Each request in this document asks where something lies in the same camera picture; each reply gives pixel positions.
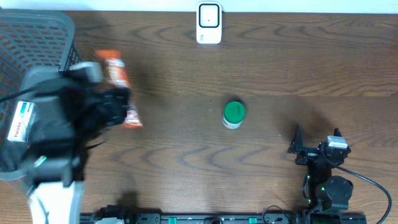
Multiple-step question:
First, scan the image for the black cable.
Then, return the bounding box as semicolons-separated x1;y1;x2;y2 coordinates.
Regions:
320;146;393;224

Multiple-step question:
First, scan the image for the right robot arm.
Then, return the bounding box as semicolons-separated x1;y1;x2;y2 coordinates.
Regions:
287;128;353;214

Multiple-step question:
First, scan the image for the white medicine box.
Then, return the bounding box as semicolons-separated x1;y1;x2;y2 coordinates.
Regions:
7;101;35;142

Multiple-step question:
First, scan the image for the grey plastic basket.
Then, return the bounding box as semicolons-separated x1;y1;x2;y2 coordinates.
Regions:
1;9;81;172

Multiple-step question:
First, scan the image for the green-capped white bottle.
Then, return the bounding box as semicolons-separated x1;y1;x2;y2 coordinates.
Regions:
222;101;246;129

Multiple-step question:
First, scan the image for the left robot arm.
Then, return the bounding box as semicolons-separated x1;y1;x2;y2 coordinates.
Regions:
1;67;130;223

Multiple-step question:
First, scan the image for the white barcode scanner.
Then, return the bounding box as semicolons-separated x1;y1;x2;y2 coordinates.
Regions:
196;1;223;44

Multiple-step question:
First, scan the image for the orange Top chocolate bar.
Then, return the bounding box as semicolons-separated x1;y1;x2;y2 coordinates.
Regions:
95;49;144;128

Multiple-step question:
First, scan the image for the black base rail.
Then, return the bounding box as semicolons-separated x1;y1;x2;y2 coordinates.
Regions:
79;205;367;224

